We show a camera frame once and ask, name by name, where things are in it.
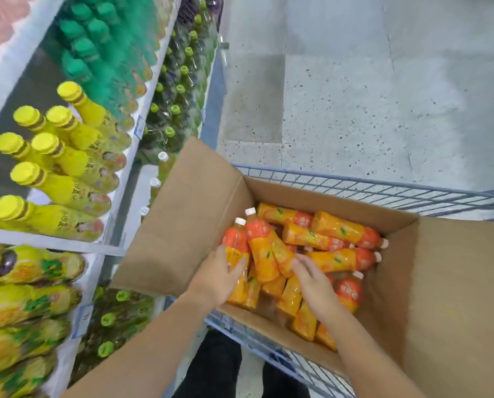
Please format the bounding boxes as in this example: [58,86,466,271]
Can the rows of green cap bottles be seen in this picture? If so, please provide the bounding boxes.
[58,0,161,133]

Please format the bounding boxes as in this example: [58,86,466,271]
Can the person's left hand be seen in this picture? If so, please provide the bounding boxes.
[187,245,250,310]

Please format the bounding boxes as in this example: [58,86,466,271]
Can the brown cardboard box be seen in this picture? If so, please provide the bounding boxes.
[110,136,494,398]

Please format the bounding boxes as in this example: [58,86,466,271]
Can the cluster of dark purple bottles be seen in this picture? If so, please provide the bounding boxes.
[205,0,225,29]

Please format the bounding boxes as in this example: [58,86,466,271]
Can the person's right hand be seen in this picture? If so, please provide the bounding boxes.
[292,254,345,324]

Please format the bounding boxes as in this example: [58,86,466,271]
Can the person's left forearm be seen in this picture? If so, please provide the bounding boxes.
[58,292,216,398]

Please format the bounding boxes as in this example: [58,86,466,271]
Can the person's right forearm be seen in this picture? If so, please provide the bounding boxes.
[317,306,428,398]

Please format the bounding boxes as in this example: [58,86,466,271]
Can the rows of yellow label bottles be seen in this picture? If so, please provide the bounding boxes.
[0,243,88,398]

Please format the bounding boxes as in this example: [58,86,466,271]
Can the rows of yellow cap bottles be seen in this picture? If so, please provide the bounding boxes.
[0,80,132,243]

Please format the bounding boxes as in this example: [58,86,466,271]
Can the orange juice bottles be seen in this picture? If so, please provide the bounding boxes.
[221,202,390,352]

